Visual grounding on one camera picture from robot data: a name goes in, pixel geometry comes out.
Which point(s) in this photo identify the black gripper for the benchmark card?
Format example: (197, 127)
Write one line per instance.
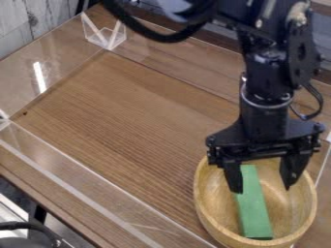
(265, 133)

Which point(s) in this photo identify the brown wooden bowl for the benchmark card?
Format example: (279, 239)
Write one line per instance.
(291, 207)

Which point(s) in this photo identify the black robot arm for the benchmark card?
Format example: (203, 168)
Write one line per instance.
(274, 33)

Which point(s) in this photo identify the green rectangular block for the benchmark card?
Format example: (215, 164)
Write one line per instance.
(254, 217)

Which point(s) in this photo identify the clear acrylic enclosure wall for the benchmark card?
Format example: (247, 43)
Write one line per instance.
(105, 117)

